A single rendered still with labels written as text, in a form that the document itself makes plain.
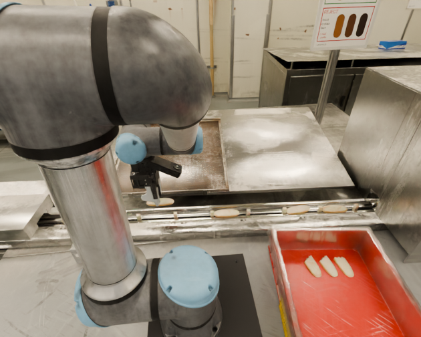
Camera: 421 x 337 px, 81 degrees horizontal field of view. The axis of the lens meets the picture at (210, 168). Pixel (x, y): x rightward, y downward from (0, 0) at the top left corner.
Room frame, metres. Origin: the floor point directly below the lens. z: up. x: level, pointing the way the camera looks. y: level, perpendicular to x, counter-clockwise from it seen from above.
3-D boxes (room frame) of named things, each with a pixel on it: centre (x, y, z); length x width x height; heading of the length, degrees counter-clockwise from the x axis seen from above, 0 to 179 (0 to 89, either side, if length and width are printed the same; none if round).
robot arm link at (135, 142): (0.57, 0.18, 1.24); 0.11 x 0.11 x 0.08; 5
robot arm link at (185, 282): (0.27, 0.06, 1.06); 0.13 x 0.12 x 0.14; 95
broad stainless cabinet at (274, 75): (2.86, -1.66, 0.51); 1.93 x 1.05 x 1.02; 92
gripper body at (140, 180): (0.67, 0.22, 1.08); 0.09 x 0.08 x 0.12; 92
